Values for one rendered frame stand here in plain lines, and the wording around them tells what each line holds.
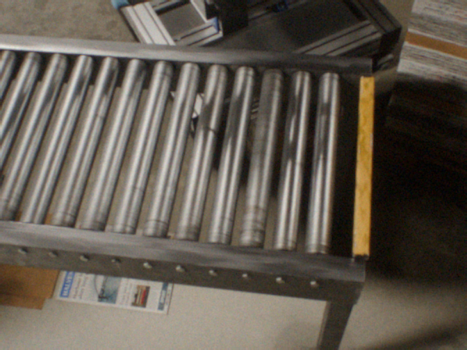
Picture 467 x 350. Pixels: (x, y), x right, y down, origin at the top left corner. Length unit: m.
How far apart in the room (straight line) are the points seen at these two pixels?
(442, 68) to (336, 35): 0.59
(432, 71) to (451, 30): 0.16
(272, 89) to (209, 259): 0.43
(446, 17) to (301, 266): 0.81
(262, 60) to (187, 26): 0.96
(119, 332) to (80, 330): 0.13
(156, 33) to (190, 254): 1.29
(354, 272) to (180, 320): 0.93
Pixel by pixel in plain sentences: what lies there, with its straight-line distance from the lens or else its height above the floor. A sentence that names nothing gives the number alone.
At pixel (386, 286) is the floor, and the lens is 2.05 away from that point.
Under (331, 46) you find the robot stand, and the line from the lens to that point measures 2.26.
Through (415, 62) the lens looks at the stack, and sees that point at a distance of 1.83.
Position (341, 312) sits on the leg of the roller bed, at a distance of 1.33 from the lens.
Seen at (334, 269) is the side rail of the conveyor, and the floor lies 0.80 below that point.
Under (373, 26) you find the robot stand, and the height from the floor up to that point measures 0.23.
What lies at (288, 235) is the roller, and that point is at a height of 0.80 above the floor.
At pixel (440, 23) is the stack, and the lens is 1.72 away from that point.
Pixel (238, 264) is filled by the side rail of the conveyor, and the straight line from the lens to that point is 1.18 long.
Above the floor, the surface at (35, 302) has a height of 0.00.
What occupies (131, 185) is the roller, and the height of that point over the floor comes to 0.80.
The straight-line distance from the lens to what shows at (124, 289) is 2.06.
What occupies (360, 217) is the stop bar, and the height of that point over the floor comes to 0.82.
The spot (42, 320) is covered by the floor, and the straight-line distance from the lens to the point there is 2.11.
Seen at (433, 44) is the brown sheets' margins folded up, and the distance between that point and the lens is 1.77.
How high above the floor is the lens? 1.89
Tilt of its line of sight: 59 degrees down
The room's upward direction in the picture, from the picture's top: 6 degrees counter-clockwise
